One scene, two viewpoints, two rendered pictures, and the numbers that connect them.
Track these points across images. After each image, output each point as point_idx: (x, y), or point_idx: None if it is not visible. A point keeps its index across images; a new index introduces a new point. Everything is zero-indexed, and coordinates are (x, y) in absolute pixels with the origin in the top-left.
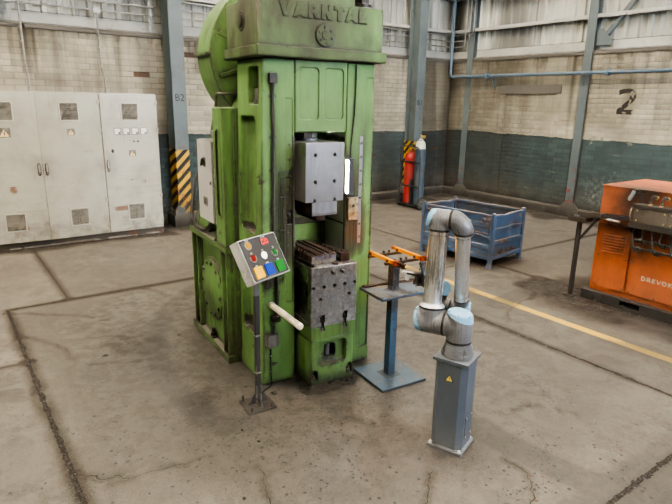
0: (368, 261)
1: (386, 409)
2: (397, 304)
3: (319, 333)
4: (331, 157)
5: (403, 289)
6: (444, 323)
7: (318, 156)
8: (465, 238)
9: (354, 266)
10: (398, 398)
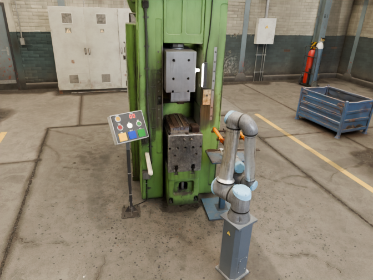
0: None
1: (204, 233)
2: None
3: (174, 176)
4: (186, 62)
5: None
6: (228, 195)
7: (176, 61)
8: (248, 137)
9: (200, 136)
10: (217, 227)
